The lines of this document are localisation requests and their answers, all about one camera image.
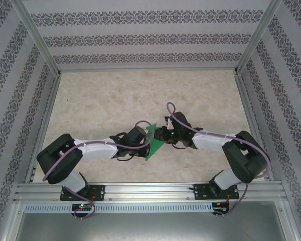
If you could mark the small circuit board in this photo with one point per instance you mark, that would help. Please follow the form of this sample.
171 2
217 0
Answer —
218 203
81 207

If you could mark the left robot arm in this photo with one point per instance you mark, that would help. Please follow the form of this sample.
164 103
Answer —
57 160

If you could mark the aluminium frame leg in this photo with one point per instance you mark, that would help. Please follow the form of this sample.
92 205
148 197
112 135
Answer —
13 221
287 221

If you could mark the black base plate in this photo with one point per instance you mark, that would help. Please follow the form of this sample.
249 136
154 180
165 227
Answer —
100 192
199 192

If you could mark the aluminium mounting rail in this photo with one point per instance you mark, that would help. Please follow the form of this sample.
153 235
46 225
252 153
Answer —
145 190

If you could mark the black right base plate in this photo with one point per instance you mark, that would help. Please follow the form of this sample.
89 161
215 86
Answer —
199 192

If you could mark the aluminium frame post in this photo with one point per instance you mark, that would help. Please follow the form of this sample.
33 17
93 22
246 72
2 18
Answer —
40 37
256 37

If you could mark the aluminium side rail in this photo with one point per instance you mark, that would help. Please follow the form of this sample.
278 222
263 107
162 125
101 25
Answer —
49 110
250 110

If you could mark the grey metal sheet panel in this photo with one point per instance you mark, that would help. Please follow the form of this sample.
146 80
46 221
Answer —
150 226

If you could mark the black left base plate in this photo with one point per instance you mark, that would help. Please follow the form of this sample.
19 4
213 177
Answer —
100 192

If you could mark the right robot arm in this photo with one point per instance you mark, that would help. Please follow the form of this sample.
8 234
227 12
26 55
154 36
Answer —
243 160

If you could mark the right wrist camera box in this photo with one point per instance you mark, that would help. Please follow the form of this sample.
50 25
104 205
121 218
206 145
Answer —
169 123

